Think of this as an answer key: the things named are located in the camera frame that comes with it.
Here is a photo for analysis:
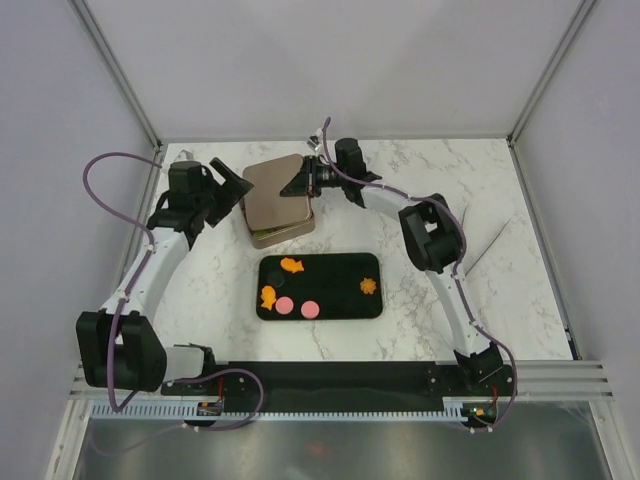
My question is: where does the orange flower cookie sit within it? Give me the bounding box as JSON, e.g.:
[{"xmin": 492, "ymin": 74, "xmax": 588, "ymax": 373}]
[{"xmin": 359, "ymin": 278, "xmax": 377, "ymax": 295}]

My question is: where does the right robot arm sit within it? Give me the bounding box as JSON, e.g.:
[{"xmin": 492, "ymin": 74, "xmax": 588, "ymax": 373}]
[{"xmin": 280, "ymin": 134, "xmax": 506, "ymax": 395}]

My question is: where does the dark green tray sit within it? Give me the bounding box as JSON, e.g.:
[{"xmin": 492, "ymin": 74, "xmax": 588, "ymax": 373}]
[{"xmin": 255, "ymin": 252, "xmax": 384, "ymax": 321}]

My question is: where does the pink macaron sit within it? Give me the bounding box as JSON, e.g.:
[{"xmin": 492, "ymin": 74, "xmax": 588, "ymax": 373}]
[
  {"xmin": 300, "ymin": 300, "xmax": 320, "ymax": 319},
  {"xmin": 275, "ymin": 296, "xmax": 295, "ymax": 316}
]

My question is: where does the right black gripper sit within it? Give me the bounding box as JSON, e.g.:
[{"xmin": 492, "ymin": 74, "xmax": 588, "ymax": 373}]
[{"xmin": 279, "ymin": 156, "xmax": 347, "ymax": 199}]

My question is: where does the orange fish cookie upper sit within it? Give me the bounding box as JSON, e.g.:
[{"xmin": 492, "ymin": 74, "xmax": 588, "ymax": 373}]
[{"xmin": 280, "ymin": 257, "xmax": 305, "ymax": 274}]

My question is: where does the orange fish cookie lower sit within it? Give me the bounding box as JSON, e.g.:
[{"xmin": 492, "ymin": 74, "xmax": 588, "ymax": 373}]
[{"xmin": 260, "ymin": 285, "xmax": 278, "ymax": 311}]

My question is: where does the pink macaron left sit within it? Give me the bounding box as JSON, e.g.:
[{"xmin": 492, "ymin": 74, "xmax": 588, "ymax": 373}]
[{"xmin": 275, "ymin": 296, "xmax": 295, "ymax": 316}]

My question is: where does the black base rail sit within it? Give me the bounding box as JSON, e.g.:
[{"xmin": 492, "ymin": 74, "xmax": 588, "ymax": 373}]
[{"xmin": 161, "ymin": 361, "xmax": 513, "ymax": 414}]

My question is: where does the gold cookie tin box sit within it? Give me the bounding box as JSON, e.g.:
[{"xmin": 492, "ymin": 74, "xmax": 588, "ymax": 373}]
[{"xmin": 244, "ymin": 210, "xmax": 316, "ymax": 250}]

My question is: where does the aluminium frame rail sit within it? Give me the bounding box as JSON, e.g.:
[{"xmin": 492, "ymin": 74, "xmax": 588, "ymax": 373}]
[{"xmin": 70, "ymin": 360, "xmax": 613, "ymax": 423}]

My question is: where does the orange fish cookie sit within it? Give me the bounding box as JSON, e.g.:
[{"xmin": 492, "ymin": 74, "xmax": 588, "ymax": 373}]
[
  {"xmin": 260, "ymin": 285, "xmax": 278, "ymax": 311},
  {"xmin": 280, "ymin": 257, "xmax": 305, "ymax": 274}
]

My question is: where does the black sandwich cookie left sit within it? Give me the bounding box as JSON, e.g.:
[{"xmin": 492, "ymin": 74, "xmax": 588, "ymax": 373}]
[{"xmin": 267, "ymin": 271, "xmax": 285, "ymax": 288}]

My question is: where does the pink macaron right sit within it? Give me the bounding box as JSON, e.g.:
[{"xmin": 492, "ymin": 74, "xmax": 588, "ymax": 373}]
[{"xmin": 300, "ymin": 300, "xmax": 320, "ymax": 319}]

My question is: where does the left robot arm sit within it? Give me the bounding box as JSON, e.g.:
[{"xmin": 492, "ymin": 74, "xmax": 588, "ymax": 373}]
[{"xmin": 76, "ymin": 158, "xmax": 253, "ymax": 395}]

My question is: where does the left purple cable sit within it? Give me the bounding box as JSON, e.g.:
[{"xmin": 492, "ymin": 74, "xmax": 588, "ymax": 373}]
[{"xmin": 82, "ymin": 152, "xmax": 266, "ymax": 431}]

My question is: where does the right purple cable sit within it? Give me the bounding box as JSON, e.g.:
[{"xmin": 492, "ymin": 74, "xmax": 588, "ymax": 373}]
[{"xmin": 319, "ymin": 117, "xmax": 519, "ymax": 436}]

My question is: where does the purple cable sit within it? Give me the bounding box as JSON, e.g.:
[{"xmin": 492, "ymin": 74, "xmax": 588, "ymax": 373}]
[
  {"xmin": 319, "ymin": 117, "xmax": 519, "ymax": 436},
  {"xmin": 82, "ymin": 152, "xmax": 266, "ymax": 431}
]

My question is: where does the gold tin lid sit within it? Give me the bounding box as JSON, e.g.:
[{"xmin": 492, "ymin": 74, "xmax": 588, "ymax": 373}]
[{"xmin": 243, "ymin": 154, "xmax": 312, "ymax": 231}]

